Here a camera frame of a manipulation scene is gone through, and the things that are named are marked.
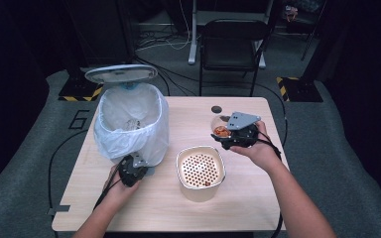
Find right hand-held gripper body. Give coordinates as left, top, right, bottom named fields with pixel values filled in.
left=221, top=111, right=262, bottom=150

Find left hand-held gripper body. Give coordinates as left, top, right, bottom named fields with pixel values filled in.
left=117, top=152, right=149, bottom=188

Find red food scraps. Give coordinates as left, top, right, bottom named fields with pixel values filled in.
left=213, top=125, right=232, bottom=139

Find clear plastic cup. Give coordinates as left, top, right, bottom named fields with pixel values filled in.
left=209, top=114, right=233, bottom=139

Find white plastic trash bag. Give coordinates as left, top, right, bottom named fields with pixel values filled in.
left=93, top=82, right=171, bottom=167

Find beige container with perforated strainer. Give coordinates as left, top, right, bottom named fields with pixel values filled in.
left=176, top=145, right=227, bottom=203

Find white and grey-blue trash can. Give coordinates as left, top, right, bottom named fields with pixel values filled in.
left=84, top=63, right=171, bottom=177

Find person's left hand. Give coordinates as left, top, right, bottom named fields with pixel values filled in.
left=102, top=164, right=142, bottom=206

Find person's right hand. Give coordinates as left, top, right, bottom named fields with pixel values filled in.
left=229, top=120, right=282, bottom=173

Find black folding chair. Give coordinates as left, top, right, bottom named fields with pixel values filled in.
left=197, top=18, right=271, bottom=97

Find black stand base hazard stripes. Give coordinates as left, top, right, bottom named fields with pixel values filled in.
left=276, top=76, right=324, bottom=103
left=58, top=75, right=108, bottom=102

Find grey tape strip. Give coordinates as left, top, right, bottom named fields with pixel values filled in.
left=46, top=204, right=71, bottom=217

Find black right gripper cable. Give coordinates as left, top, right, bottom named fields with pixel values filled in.
left=256, top=130, right=285, bottom=238

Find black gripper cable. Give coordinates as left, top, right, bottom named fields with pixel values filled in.
left=256, top=130, right=285, bottom=238
left=92, top=164, right=124, bottom=212

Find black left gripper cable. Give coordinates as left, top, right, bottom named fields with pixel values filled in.
left=92, top=164, right=124, bottom=212

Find long black floor cable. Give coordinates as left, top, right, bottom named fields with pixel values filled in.
left=47, top=129, right=89, bottom=238
left=254, top=81, right=289, bottom=149

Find black floor cable bundle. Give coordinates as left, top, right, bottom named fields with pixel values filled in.
left=133, top=57, right=199, bottom=97

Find white metal desk frame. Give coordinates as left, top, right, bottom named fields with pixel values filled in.
left=188, top=0, right=276, bottom=69

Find white floor cable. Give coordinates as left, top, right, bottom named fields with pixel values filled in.
left=135, top=0, right=192, bottom=53

